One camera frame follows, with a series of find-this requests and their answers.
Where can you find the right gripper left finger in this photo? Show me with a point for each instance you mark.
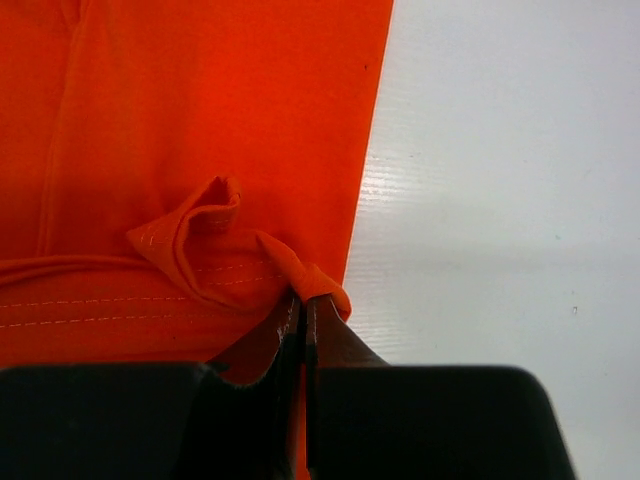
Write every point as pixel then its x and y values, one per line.
pixel 232 417

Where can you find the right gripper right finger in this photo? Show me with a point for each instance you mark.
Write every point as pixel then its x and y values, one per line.
pixel 368 419

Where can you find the orange t-shirt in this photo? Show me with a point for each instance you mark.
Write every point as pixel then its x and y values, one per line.
pixel 170 170

